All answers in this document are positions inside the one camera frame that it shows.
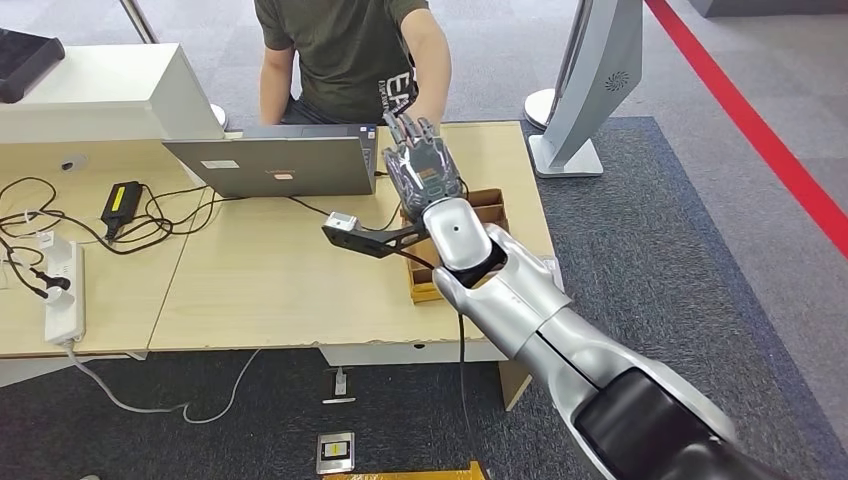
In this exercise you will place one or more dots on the white desk drawer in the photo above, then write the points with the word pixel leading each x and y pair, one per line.
pixel 397 354

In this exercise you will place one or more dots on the white round kiosk base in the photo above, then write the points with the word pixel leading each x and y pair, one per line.
pixel 536 109

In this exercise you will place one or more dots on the wooden desk leg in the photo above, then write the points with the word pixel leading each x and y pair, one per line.
pixel 511 387

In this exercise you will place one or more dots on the white power strip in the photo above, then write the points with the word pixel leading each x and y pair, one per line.
pixel 66 323

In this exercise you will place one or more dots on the white desk support panel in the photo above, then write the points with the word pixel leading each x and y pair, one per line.
pixel 40 371

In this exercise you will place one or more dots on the silver floor socket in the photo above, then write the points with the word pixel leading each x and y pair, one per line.
pixel 336 453

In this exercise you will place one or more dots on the red floor tape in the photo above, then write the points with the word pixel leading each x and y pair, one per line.
pixel 748 119

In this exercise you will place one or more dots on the person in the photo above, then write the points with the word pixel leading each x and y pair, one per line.
pixel 344 53

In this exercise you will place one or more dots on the person's left forearm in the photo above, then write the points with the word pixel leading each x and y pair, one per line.
pixel 430 66

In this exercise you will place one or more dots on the metal pole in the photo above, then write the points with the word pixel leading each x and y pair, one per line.
pixel 140 22

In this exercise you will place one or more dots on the white cabinet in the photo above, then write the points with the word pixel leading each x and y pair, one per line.
pixel 99 93

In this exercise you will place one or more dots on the dark grey carpet mat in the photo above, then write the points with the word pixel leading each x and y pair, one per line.
pixel 696 265

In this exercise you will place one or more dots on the wooden compartment box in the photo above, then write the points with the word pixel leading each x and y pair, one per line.
pixel 490 212

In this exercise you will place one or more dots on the white plug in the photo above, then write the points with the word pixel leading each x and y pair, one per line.
pixel 61 299
pixel 55 245

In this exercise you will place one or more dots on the black power adapter yellow label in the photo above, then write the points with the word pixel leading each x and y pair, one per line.
pixel 122 201

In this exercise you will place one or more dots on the grey card reader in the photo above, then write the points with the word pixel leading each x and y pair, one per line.
pixel 555 268

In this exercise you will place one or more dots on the grey laptop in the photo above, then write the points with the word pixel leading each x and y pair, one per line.
pixel 278 169

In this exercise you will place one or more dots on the yellow board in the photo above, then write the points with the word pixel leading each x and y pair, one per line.
pixel 464 473

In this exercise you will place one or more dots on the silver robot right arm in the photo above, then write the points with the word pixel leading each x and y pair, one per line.
pixel 517 298

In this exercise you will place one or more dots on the silver kiosk stand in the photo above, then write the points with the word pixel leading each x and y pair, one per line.
pixel 593 86

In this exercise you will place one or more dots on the small white round base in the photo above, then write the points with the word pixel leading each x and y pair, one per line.
pixel 220 116

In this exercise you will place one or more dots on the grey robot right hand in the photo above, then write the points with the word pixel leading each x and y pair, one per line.
pixel 424 172

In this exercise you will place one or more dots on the person's right forearm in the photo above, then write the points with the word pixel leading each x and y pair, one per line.
pixel 275 96

